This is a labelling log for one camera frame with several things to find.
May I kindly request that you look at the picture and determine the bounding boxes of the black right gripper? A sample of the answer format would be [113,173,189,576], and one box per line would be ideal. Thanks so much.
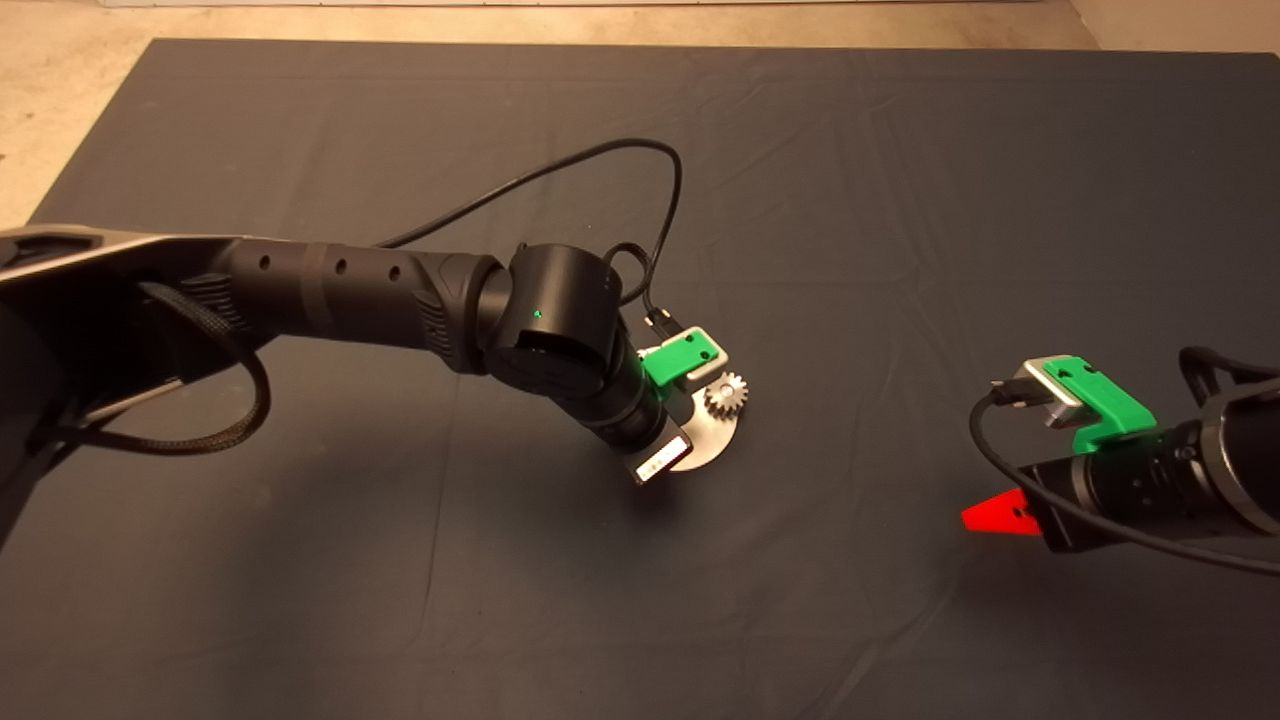
[961,420,1223,554]

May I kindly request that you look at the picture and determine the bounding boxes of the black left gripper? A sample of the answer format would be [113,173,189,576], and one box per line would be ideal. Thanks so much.
[585,350,693,486]

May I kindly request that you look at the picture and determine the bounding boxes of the small steel planetary gear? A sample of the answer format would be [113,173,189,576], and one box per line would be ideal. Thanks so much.
[704,372,751,421]

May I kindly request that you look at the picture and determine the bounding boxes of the round metal carrier plate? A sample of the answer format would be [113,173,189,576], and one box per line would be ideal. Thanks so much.
[668,380,753,474]

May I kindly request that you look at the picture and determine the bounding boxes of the dark grey table cloth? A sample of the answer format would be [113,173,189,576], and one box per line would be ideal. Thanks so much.
[0,38,1280,720]

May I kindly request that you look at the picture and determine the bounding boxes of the left green camera mount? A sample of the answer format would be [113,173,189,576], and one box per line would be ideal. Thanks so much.
[638,328,723,393]

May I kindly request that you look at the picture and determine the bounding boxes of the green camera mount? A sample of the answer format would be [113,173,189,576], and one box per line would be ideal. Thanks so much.
[1043,355,1159,453]
[638,328,723,393]

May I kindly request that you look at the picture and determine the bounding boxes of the left silver camera box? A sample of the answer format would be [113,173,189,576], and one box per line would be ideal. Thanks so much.
[685,326,729,381]

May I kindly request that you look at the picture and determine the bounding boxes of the silver camera box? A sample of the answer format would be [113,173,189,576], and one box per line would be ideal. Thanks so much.
[685,326,729,381]
[1015,360,1086,429]

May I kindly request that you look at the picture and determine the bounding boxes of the right silver camera box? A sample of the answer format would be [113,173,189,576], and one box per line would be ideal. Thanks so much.
[1015,360,1086,429]

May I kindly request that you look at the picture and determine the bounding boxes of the right black camera cable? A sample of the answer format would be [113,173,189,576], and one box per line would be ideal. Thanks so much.
[968,380,1280,577]

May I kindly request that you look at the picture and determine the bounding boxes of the right green camera mount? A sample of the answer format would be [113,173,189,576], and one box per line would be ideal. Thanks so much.
[1043,355,1159,453]

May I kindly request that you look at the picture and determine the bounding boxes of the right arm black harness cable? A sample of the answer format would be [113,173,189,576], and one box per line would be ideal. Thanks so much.
[1180,346,1280,403]

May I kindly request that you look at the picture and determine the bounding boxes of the left arm braided harness cable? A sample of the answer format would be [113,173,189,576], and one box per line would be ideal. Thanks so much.
[40,283,273,457]

